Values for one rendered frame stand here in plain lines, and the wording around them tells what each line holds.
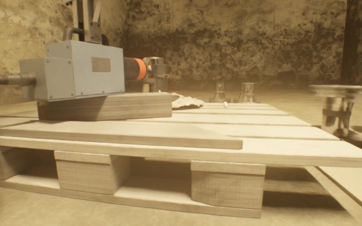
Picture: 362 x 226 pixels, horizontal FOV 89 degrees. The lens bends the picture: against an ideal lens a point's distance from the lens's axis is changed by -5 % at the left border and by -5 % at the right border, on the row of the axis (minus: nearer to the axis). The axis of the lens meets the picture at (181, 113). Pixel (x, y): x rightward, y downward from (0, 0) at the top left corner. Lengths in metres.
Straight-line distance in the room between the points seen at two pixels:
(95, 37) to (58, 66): 0.19
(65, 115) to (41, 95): 0.15
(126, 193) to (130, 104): 0.32
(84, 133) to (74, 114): 0.24
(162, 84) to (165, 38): 5.12
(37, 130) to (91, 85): 0.20
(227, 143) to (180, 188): 0.18
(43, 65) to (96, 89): 0.17
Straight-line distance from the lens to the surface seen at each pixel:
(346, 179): 0.71
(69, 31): 0.72
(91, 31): 0.73
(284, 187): 0.61
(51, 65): 0.60
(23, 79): 0.63
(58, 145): 0.53
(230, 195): 0.44
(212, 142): 0.40
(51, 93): 0.60
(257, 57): 5.92
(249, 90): 2.08
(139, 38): 6.31
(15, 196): 0.66
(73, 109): 0.73
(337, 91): 1.04
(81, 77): 0.65
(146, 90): 0.98
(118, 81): 0.74
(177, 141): 0.41
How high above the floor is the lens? 0.28
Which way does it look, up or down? 10 degrees down
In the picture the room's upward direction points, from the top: straight up
